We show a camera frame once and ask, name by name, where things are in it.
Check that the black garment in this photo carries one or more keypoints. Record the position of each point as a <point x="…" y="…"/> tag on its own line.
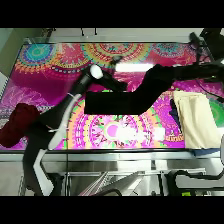
<point x="116" y="101"/>

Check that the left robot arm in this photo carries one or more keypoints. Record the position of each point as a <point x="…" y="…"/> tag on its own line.
<point x="63" y="115"/>

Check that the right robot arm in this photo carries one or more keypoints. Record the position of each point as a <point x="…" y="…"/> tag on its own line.
<point x="200" y="71"/>

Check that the beige garment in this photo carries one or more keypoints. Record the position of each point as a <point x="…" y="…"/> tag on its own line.
<point x="197" y="120"/>

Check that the dark red garment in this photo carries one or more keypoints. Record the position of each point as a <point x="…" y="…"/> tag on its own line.
<point x="17" y="124"/>

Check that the silver frame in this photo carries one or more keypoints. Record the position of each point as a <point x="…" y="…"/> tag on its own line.
<point x="110" y="156"/>

